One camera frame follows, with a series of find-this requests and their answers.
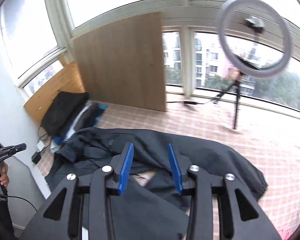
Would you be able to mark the light blue folded garment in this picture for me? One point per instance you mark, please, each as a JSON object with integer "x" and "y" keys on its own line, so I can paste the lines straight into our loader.
{"x": 100, "y": 111}

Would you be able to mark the navy folded garment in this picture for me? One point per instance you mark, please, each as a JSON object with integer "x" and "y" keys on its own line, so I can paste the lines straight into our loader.
{"x": 87, "y": 119}

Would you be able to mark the black power adapter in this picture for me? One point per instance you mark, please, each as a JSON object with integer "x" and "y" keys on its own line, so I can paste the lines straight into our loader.
{"x": 36, "y": 157}

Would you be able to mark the large wooden board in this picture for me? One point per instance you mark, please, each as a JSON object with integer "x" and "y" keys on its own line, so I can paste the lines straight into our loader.
{"x": 123, "y": 63}

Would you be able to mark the black folded garment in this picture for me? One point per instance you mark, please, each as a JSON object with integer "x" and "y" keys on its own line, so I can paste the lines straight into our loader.
{"x": 62, "y": 111}

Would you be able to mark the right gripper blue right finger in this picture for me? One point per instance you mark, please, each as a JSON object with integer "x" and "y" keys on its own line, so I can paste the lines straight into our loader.
{"x": 240, "y": 216}

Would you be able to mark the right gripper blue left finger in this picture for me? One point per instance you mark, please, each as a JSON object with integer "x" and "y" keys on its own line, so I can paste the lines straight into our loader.
{"x": 60, "y": 217}

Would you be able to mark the pink plaid table cloth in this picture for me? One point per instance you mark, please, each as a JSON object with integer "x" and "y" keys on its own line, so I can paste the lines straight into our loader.
{"x": 269, "y": 140}

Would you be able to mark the pine wood panel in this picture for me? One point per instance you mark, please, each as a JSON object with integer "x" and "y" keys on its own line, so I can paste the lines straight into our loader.
{"x": 68, "y": 80}

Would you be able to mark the person's left hand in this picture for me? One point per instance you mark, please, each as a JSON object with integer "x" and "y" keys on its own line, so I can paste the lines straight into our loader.
{"x": 4, "y": 179}

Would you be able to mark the dark grey trousers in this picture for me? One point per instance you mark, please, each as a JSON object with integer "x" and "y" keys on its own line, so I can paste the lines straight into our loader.
{"x": 150, "y": 208}

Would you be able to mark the blue striped shirt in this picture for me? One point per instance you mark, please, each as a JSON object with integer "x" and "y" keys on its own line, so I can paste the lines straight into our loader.
{"x": 58, "y": 139}

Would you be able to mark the white power adapter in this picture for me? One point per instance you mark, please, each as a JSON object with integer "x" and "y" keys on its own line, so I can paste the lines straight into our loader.
{"x": 40, "y": 146}

